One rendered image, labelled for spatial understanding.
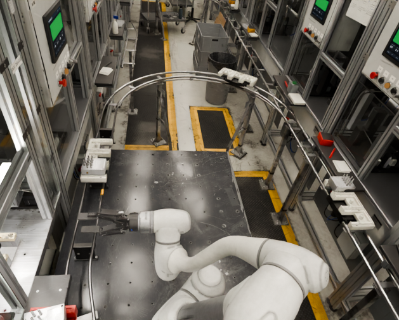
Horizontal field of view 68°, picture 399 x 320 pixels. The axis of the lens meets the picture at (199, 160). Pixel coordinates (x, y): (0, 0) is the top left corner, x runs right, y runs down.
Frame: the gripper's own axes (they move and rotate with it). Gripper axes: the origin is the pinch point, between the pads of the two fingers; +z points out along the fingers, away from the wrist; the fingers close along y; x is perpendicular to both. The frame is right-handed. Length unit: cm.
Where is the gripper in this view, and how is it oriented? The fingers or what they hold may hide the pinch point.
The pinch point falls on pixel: (87, 223)
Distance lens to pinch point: 128.8
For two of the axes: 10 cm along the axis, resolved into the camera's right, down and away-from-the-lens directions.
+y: 1.2, -7.4, -6.6
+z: -9.9, -0.1, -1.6
